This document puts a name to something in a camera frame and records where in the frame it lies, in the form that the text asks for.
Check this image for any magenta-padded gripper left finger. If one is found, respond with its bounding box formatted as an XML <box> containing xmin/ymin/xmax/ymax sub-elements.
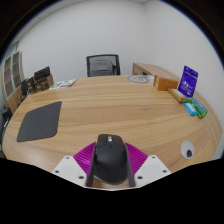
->
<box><xmin>51</xmin><ymin>141</ymin><xmax>98</xmax><ymax>188</ymax></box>

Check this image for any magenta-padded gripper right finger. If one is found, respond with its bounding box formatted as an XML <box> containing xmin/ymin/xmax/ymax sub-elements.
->
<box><xmin>124</xmin><ymin>141</ymin><xmax>173</xmax><ymax>188</ymax></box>

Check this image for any black computer mouse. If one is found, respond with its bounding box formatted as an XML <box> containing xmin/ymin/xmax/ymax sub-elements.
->
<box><xmin>91</xmin><ymin>133</ymin><xmax>129</xmax><ymax>185</ymax></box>

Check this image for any dark grey mouse pad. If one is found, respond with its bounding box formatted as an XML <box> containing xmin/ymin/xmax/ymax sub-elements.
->
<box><xmin>16</xmin><ymin>100</ymin><xmax>63</xmax><ymax>143</ymax></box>

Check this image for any small blue box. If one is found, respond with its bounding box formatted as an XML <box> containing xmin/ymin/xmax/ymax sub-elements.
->
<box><xmin>183</xmin><ymin>101</ymin><xmax>198</xmax><ymax>117</ymax></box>

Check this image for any tan flat box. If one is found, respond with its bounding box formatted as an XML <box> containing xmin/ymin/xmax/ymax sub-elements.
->
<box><xmin>167</xmin><ymin>87</ymin><xmax>188</xmax><ymax>104</ymax></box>

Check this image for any green flat box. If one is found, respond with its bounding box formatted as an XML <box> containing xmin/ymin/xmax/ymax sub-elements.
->
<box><xmin>187</xmin><ymin>97</ymin><xmax>209</xmax><ymax>120</ymax></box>

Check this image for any white printed leaflet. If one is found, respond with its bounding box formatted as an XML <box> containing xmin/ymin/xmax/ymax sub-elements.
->
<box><xmin>48</xmin><ymin>78</ymin><xmax>78</xmax><ymax>91</ymax></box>

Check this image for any orange box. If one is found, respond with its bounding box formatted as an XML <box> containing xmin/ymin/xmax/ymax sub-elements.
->
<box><xmin>153</xmin><ymin>75</ymin><xmax>180</xmax><ymax>92</ymax></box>

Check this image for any tall brown cardboard box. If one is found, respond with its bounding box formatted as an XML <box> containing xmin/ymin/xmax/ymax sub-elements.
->
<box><xmin>26</xmin><ymin>76</ymin><xmax>37</xmax><ymax>96</ymax></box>

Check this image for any small black chair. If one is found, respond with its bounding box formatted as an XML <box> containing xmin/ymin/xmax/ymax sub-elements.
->
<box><xmin>18</xmin><ymin>78</ymin><xmax>30</xmax><ymax>104</ymax></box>

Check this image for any purple card package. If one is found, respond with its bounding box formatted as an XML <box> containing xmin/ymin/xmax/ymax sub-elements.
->
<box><xmin>177</xmin><ymin>65</ymin><xmax>199</xmax><ymax>98</ymax></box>

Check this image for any wooden side desk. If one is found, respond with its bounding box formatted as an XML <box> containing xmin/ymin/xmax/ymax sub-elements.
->
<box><xmin>132</xmin><ymin>62</ymin><xmax>183</xmax><ymax>83</ymax></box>

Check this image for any black box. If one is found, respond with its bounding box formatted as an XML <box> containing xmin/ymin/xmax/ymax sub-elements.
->
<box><xmin>33</xmin><ymin>65</ymin><xmax>52</xmax><ymax>82</ymax></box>

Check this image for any grey mesh office chair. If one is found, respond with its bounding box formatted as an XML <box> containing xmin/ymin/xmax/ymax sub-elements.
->
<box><xmin>85</xmin><ymin>53</ymin><xmax>121</xmax><ymax>78</ymax></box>

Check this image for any wooden shelf unit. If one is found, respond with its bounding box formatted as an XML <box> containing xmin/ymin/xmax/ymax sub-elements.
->
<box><xmin>0</xmin><ymin>50</ymin><xmax>24</xmax><ymax>114</ymax></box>

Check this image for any round silver cable grommet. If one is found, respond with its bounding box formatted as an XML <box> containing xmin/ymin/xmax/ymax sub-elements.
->
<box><xmin>180</xmin><ymin>140</ymin><xmax>196</xmax><ymax>160</ymax></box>

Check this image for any coiled white cable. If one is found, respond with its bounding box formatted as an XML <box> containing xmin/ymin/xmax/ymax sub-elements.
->
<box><xmin>126</xmin><ymin>74</ymin><xmax>150</xmax><ymax>85</ymax></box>

